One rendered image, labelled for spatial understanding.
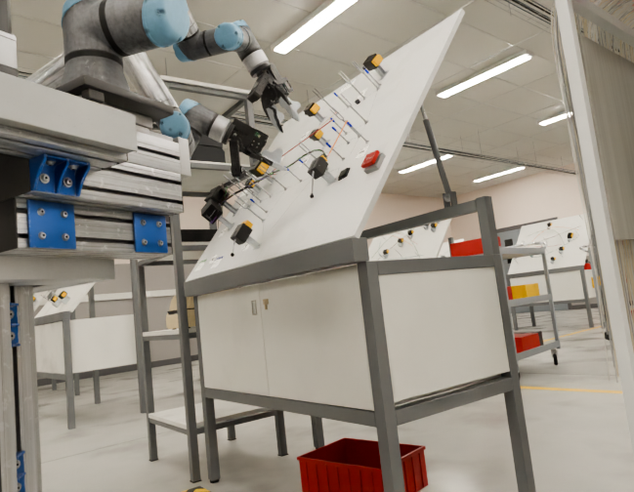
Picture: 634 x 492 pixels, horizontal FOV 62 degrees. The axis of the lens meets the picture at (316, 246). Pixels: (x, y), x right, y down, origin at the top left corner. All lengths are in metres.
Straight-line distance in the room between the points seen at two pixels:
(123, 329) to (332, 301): 3.23
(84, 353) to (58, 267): 3.36
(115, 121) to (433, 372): 1.07
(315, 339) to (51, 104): 1.03
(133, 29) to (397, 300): 0.92
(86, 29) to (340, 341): 0.99
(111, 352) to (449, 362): 3.38
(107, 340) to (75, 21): 3.54
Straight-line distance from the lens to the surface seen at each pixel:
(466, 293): 1.71
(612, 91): 1.77
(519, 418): 1.89
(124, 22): 1.21
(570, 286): 8.35
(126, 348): 4.62
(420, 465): 2.11
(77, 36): 1.25
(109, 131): 0.99
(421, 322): 1.55
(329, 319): 1.57
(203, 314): 2.34
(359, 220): 1.44
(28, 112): 0.91
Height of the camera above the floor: 0.69
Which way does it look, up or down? 7 degrees up
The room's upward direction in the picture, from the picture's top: 6 degrees counter-clockwise
